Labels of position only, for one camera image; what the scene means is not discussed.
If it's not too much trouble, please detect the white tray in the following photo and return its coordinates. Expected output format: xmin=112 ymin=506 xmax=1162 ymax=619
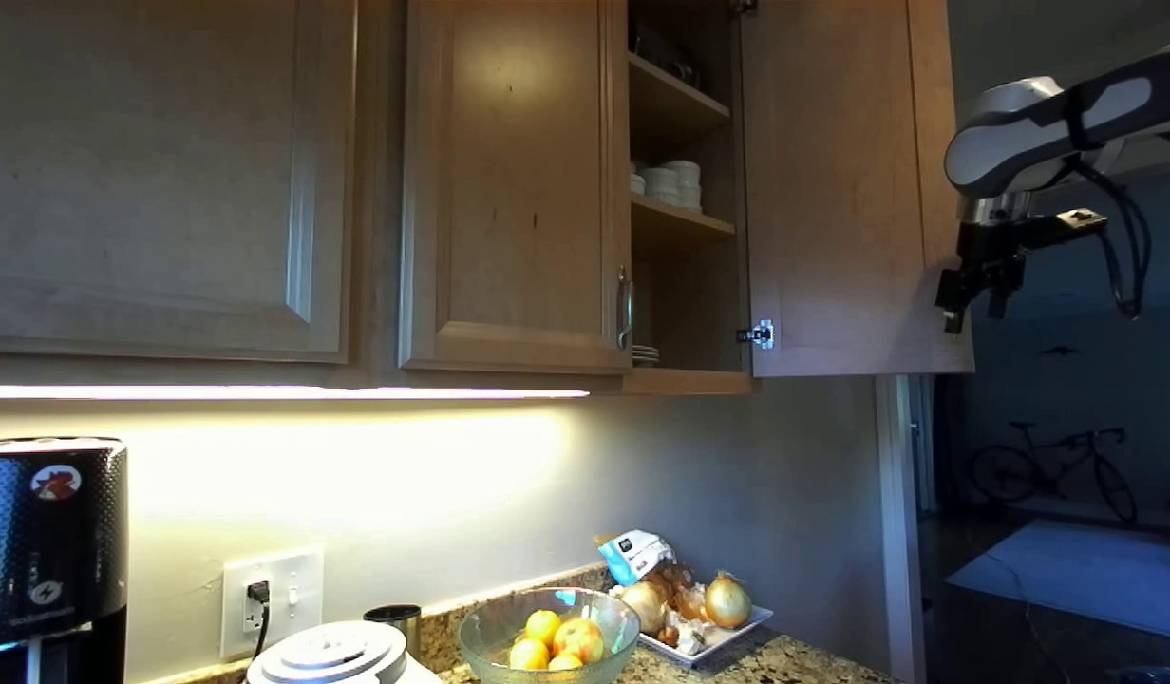
xmin=631 ymin=601 xmax=780 ymax=674

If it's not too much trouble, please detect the wooden cabinet door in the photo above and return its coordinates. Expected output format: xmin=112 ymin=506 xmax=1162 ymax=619
xmin=0 ymin=0 xmax=364 ymax=372

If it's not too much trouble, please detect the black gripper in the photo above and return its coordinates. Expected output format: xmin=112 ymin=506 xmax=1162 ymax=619
xmin=934 ymin=219 xmax=1064 ymax=333

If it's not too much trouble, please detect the dark bicycle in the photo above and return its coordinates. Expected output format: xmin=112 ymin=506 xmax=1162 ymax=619
xmin=963 ymin=418 xmax=1144 ymax=532

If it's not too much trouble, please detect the under-cabinet light strip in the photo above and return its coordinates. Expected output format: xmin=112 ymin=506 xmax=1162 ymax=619
xmin=0 ymin=381 xmax=597 ymax=408

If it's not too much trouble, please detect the pale flat table surface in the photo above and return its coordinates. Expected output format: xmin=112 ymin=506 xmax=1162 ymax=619
xmin=941 ymin=518 xmax=1170 ymax=648

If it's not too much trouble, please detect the black coffee maker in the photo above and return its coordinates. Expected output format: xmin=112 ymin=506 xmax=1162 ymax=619
xmin=0 ymin=433 xmax=132 ymax=684

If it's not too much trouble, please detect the white garlic bulb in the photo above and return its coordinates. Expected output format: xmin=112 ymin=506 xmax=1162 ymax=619
xmin=670 ymin=614 xmax=720 ymax=662

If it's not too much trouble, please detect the dark glassware group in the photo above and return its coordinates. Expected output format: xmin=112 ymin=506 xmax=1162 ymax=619
xmin=631 ymin=14 xmax=710 ymax=92

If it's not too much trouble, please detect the silver cupboard door handle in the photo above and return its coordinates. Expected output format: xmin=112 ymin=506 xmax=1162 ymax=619
xmin=611 ymin=267 xmax=641 ymax=352

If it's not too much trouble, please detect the tall white bowl stack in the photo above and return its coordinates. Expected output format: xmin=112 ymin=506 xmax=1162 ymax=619
xmin=663 ymin=154 xmax=708 ymax=215

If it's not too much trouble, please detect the wooden cupboard carcass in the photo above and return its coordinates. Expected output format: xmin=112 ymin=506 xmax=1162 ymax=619
xmin=354 ymin=0 xmax=759 ymax=401

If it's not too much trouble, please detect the blue white food package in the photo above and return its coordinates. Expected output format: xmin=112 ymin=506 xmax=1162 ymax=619
xmin=593 ymin=525 xmax=682 ymax=589

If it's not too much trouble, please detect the white wall outlet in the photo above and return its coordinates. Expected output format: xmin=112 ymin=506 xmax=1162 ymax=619
xmin=218 ymin=543 xmax=331 ymax=665

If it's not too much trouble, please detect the brown onion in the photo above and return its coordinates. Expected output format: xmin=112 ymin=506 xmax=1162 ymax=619
xmin=617 ymin=576 xmax=678 ymax=637
xmin=704 ymin=571 xmax=759 ymax=634

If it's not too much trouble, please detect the black power plug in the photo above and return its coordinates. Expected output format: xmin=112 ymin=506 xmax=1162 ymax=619
xmin=244 ymin=574 xmax=279 ymax=656

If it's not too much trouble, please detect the white door frame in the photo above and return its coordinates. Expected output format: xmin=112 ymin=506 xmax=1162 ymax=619
xmin=872 ymin=372 xmax=934 ymax=684

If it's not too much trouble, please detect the metal cup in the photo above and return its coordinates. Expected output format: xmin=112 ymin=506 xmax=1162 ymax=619
xmin=361 ymin=601 xmax=431 ymax=656

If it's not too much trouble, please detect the short white bowl stack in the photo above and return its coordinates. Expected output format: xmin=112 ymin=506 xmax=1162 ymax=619
xmin=629 ymin=164 xmax=673 ymax=210

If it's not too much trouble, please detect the silver door hinge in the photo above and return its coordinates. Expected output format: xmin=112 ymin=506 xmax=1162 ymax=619
xmin=736 ymin=316 xmax=784 ymax=352

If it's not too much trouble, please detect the wooden cupboard door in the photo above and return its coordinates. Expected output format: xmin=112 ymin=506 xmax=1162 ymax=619
xmin=398 ymin=0 xmax=639 ymax=381
xmin=742 ymin=0 xmax=982 ymax=385

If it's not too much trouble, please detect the clear glass bowl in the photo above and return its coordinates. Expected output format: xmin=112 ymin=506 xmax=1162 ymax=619
xmin=456 ymin=581 xmax=646 ymax=684

